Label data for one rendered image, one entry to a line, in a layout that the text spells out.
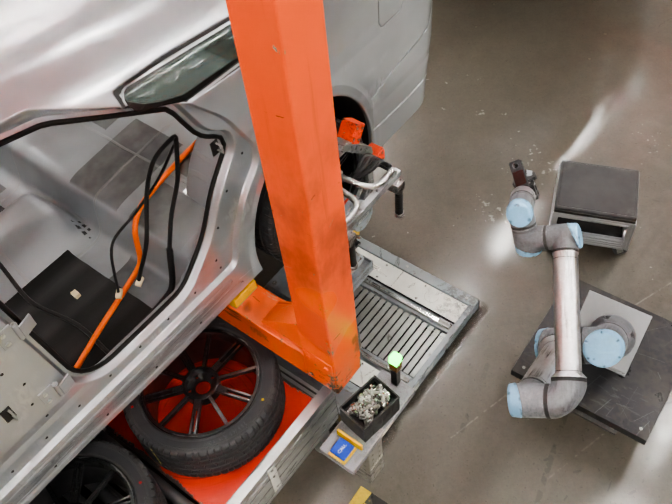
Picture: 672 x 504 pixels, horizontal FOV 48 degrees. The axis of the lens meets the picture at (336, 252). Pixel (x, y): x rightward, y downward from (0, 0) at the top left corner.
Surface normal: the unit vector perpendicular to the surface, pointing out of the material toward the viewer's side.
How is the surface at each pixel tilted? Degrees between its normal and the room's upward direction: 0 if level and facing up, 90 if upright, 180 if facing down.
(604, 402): 0
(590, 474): 0
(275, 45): 90
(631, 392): 0
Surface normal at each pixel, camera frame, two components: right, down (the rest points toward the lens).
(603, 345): -0.38, 0.09
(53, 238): 0.60, 0.00
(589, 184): -0.07, -0.62
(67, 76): 0.43, -0.33
